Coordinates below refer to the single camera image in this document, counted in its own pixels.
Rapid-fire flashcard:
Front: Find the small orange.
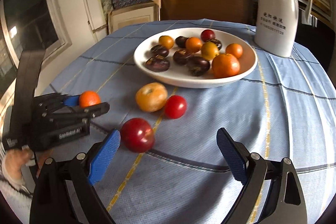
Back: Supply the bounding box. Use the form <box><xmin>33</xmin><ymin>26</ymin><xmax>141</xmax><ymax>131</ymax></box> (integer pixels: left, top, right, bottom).
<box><xmin>79</xmin><ymin>90</ymin><xmax>101</xmax><ymax>108</ymax></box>
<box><xmin>158</xmin><ymin>35</ymin><xmax>175</xmax><ymax>50</ymax></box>

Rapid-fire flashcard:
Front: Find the red plum front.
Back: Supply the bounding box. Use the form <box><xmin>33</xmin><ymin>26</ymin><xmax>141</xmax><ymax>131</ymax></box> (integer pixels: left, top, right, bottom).
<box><xmin>120</xmin><ymin>118</ymin><xmax>155</xmax><ymax>153</ymax></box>

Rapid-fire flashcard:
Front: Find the red plum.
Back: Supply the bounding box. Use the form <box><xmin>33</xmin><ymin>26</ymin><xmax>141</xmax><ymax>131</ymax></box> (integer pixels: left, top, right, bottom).
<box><xmin>164</xmin><ymin>95</ymin><xmax>187</xmax><ymax>119</ymax></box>
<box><xmin>120</xmin><ymin>118</ymin><xmax>155</xmax><ymax>153</ymax></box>
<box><xmin>201</xmin><ymin>29</ymin><xmax>215</xmax><ymax>42</ymax></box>

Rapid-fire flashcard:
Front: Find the large pale orange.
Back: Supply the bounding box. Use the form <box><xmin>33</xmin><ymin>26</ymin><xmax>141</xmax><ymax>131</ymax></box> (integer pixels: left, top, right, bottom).
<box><xmin>135</xmin><ymin>83</ymin><xmax>168</xmax><ymax>113</ymax></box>

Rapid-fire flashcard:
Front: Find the dark water chestnut back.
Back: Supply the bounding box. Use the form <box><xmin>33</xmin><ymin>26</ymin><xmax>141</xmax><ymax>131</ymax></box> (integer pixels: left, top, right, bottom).
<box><xmin>145</xmin><ymin>56</ymin><xmax>170</xmax><ymax>72</ymax></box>

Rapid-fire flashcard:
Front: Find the dark water chestnut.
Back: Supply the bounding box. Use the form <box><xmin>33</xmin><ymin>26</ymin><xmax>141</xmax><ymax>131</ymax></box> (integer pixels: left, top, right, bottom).
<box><xmin>145</xmin><ymin>56</ymin><xmax>170</xmax><ymax>72</ymax></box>
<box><xmin>173</xmin><ymin>49</ymin><xmax>193</xmax><ymax>65</ymax></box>
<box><xmin>150</xmin><ymin>44</ymin><xmax>169</xmax><ymax>57</ymax></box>
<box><xmin>187</xmin><ymin>56</ymin><xmax>210</xmax><ymax>77</ymax></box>
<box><xmin>175</xmin><ymin>36</ymin><xmax>188</xmax><ymax>48</ymax></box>
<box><xmin>209</xmin><ymin>39</ymin><xmax>222</xmax><ymax>51</ymax></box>

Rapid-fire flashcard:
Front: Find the large bumpy orange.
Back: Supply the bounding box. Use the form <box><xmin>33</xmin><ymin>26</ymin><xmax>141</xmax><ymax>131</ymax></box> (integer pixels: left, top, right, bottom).
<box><xmin>212</xmin><ymin>53</ymin><xmax>240</xmax><ymax>79</ymax></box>

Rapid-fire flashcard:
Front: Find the dark water chestnut front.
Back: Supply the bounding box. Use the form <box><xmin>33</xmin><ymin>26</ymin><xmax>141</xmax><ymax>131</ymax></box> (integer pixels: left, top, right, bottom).
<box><xmin>187</xmin><ymin>56</ymin><xmax>210</xmax><ymax>77</ymax></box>

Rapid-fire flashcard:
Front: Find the small orange back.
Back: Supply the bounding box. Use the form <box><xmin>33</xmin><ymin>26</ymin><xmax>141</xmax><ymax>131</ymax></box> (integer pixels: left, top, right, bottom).
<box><xmin>158</xmin><ymin>35</ymin><xmax>175</xmax><ymax>50</ymax></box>

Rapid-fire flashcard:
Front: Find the yellow orange fruit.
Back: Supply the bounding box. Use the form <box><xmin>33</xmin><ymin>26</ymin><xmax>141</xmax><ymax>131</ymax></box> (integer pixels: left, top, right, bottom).
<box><xmin>201</xmin><ymin>42</ymin><xmax>219</xmax><ymax>61</ymax></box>

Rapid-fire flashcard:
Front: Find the large smooth orange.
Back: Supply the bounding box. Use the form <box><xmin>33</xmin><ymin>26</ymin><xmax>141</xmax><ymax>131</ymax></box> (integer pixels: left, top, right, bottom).
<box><xmin>186</xmin><ymin>37</ymin><xmax>203</xmax><ymax>53</ymax></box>

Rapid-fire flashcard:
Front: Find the small orange fruit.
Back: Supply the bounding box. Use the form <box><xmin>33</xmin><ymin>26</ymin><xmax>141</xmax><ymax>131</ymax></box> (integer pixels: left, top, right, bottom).
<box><xmin>226</xmin><ymin>43</ymin><xmax>243</xmax><ymax>59</ymax></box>

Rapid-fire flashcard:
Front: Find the dark water chestnut top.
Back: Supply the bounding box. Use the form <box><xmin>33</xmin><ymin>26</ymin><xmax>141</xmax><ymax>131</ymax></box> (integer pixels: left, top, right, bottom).
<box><xmin>209</xmin><ymin>39</ymin><xmax>222</xmax><ymax>51</ymax></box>

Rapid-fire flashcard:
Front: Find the grey sleeve forearm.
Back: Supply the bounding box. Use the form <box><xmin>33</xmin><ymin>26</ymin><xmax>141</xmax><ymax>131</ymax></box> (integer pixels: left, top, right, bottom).
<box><xmin>1</xmin><ymin>177</ymin><xmax>33</xmax><ymax>223</ymax></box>

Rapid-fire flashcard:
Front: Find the person left hand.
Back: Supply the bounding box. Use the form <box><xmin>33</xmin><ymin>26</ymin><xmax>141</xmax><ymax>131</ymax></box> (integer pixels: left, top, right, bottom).
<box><xmin>2</xmin><ymin>148</ymin><xmax>33</xmax><ymax>185</ymax></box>

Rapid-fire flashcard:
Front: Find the blue checked tablecloth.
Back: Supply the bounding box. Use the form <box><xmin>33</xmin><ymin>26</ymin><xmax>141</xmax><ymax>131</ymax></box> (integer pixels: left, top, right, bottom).
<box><xmin>44</xmin><ymin>19</ymin><xmax>335</xmax><ymax>223</ymax></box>

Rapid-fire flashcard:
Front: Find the white oval plate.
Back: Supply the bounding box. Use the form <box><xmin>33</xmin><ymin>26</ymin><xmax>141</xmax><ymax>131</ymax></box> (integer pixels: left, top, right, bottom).
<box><xmin>133</xmin><ymin>27</ymin><xmax>259</xmax><ymax>89</ymax></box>

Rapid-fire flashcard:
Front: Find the white thermos jug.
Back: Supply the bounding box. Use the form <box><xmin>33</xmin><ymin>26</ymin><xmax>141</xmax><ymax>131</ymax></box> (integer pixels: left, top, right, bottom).
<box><xmin>255</xmin><ymin>0</ymin><xmax>313</xmax><ymax>58</ymax></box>

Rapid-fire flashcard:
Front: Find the wooden chair back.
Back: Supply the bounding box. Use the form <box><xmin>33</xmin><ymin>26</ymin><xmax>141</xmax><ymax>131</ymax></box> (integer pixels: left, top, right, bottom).
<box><xmin>160</xmin><ymin>0</ymin><xmax>257</xmax><ymax>26</ymax></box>

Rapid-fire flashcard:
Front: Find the window frame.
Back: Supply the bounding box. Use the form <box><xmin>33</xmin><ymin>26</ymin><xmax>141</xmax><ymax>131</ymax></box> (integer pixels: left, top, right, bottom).
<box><xmin>1</xmin><ymin>0</ymin><xmax>72</xmax><ymax>76</ymax></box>

